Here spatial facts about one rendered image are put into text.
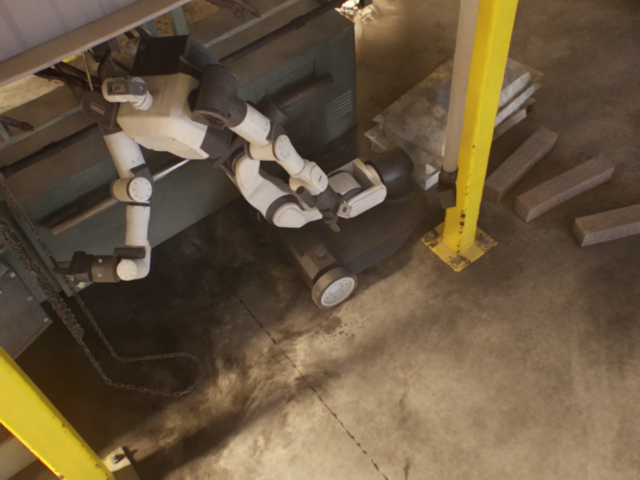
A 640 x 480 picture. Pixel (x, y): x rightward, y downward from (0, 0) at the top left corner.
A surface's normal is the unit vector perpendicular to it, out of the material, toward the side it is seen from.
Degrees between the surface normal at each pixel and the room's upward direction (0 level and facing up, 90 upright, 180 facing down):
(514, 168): 0
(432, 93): 34
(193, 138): 89
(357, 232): 0
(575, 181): 0
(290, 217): 90
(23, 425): 90
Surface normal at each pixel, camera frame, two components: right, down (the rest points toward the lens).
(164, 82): -0.50, -0.28
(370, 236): -0.07, -0.61
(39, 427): 0.60, 0.61
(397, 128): -0.74, 0.22
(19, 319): 0.84, 0.40
